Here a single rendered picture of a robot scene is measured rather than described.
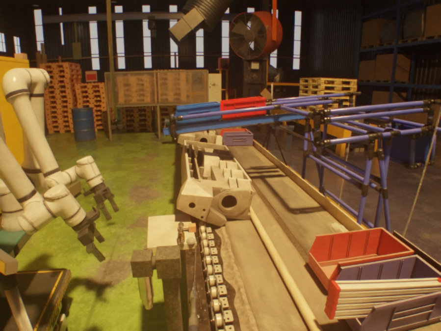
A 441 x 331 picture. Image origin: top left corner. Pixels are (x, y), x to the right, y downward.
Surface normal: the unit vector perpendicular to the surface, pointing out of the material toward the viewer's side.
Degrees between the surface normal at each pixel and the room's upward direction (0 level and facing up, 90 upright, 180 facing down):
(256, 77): 90
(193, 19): 90
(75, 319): 0
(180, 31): 90
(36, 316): 0
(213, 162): 46
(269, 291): 0
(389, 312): 92
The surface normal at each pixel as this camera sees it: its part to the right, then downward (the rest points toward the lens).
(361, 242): 0.14, 0.25
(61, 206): 0.59, 0.24
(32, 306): 0.00, -0.96
